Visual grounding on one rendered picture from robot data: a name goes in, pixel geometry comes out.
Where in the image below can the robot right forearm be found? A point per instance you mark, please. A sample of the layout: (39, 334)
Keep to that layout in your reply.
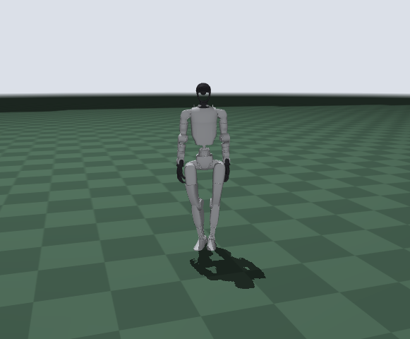
(180, 151)

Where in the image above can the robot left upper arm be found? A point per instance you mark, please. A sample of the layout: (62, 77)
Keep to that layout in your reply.
(223, 125)

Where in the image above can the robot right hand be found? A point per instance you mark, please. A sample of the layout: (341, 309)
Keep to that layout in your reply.
(179, 171)

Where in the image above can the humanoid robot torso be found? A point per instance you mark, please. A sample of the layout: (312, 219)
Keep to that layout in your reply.
(204, 131)

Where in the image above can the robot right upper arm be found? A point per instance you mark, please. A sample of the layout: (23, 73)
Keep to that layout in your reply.
(183, 126)

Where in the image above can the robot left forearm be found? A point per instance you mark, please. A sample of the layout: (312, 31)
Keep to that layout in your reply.
(225, 151)

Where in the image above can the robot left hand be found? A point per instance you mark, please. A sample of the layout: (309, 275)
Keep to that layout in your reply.
(227, 164)

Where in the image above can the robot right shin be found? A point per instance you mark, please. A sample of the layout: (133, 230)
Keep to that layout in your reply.
(198, 218)

